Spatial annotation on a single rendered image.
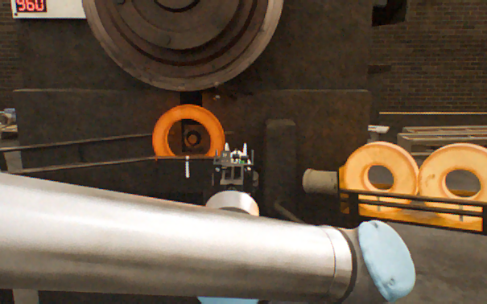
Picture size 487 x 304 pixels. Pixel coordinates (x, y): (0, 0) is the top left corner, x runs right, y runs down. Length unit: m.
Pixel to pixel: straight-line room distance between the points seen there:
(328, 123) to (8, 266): 0.90
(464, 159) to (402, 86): 6.76
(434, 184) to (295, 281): 0.51
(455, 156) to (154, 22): 0.66
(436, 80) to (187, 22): 7.08
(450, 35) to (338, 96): 6.82
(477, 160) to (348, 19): 0.51
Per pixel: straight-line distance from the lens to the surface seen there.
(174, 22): 0.90
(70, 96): 1.16
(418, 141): 4.26
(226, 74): 0.96
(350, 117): 1.11
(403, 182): 0.88
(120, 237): 0.33
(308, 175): 0.95
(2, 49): 8.24
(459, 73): 7.96
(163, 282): 0.36
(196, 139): 1.10
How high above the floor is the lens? 0.96
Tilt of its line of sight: 13 degrees down
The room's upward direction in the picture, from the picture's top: straight up
